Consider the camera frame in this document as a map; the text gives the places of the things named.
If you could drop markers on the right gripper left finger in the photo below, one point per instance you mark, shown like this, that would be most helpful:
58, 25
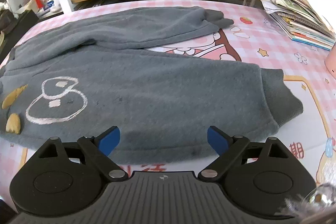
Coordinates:
92, 151

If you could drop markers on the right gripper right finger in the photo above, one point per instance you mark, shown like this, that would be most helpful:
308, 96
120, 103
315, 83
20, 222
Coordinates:
234, 151

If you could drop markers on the grey fleece pants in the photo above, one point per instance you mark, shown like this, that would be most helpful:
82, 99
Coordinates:
84, 77

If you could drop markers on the pink checkered table cloth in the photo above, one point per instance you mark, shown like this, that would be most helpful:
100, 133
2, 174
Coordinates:
257, 39

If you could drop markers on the black box case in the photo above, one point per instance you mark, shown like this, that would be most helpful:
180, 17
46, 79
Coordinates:
25, 21

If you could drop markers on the white tub green lid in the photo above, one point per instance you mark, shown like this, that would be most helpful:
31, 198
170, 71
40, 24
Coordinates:
54, 5

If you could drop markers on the dark brown hat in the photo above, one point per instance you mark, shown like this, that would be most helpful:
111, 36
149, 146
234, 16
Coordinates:
7, 21

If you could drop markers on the stack of magazines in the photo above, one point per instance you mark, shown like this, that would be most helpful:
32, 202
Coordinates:
301, 22

